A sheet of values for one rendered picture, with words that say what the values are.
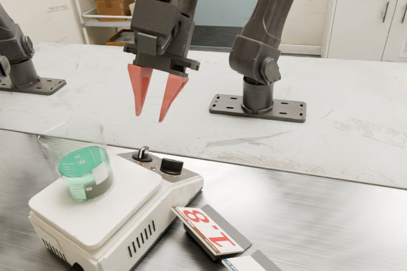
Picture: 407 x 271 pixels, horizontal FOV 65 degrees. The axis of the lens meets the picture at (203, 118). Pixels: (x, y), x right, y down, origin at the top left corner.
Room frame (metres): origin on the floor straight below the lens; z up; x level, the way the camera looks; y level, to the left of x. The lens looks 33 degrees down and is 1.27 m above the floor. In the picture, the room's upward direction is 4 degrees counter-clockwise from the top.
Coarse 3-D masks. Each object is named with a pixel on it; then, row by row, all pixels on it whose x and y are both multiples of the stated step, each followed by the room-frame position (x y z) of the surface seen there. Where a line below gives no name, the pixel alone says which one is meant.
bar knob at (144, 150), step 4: (144, 148) 0.39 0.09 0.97; (148, 148) 0.40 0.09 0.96; (140, 152) 0.37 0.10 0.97; (144, 152) 0.38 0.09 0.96; (132, 156) 0.38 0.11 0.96; (136, 156) 0.38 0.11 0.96; (140, 156) 0.37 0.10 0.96; (144, 156) 0.38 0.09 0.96; (148, 156) 0.39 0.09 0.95; (140, 160) 0.37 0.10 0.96; (144, 160) 0.37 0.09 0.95; (148, 160) 0.37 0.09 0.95; (152, 160) 0.38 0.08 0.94
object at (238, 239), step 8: (192, 208) 0.31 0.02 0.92; (200, 208) 0.32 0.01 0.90; (208, 208) 0.32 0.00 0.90; (208, 216) 0.30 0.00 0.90; (216, 216) 0.30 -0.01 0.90; (184, 224) 0.28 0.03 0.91; (216, 224) 0.29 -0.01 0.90; (224, 224) 0.29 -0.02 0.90; (192, 232) 0.27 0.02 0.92; (224, 232) 0.27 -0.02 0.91; (232, 232) 0.27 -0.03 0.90; (200, 240) 0.25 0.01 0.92; (232, 240) 0.26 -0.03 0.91; (240, 240) 0.26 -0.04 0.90; (248, 240) 0.26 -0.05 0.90; (208, 248) 0.23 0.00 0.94; (240, 248) 0.25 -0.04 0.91; (216, 256) 0.23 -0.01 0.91; (224, 256) 0.24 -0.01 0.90; (232, 256) 0.24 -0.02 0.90
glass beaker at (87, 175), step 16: (64, 128) 0.31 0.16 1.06; (80, 128) 0.32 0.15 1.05; (96, 128) 0.31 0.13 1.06; (48, 144) 0.29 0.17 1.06; (64, 144) 0.31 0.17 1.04; (80, 144) 0.32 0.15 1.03; (96, 144) 0.28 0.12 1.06; (64, 160) 0.26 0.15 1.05; (80, 160) 0.26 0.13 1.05; (96, 160) 0.27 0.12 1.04; (64, 176) 0.26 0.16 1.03; (80, 176) 0.26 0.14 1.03; (96, 176) 0.27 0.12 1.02; (112, 176) 0.29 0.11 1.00; (80, 192) 0.26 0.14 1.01; (96, 192) 0.27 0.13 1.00
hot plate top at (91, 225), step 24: (120, 168) 0.32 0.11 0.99; (144, 168) 0.32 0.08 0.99; (48, 192) 0.28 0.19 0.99; (120, 192) 0.28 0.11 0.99; (144, 192) 0.27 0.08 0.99; (48, 216) 0.25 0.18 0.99; (72, 216) 0.24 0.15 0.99; (96, 216) 0.24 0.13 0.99; (120, 216) 0.24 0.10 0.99; (96, 240) 0.21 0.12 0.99
